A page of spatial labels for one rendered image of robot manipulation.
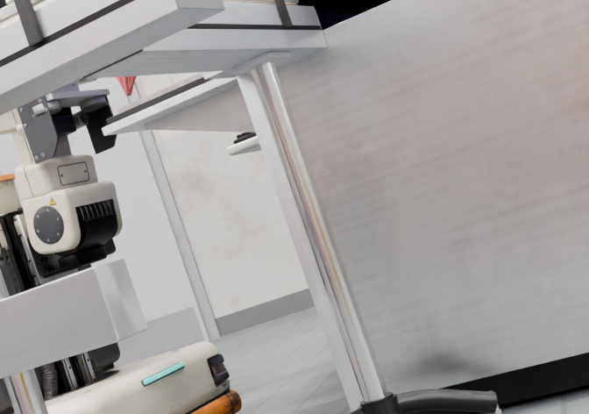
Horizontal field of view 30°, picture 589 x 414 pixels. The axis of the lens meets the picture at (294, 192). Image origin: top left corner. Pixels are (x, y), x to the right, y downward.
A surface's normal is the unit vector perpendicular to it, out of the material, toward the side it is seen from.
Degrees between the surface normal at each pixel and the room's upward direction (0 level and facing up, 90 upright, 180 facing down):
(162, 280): 90
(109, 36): 90
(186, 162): 90
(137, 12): 90
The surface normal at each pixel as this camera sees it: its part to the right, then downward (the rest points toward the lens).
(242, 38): 0.83, -0.30
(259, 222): -0.24, 0.05
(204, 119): -0.45, 0.13
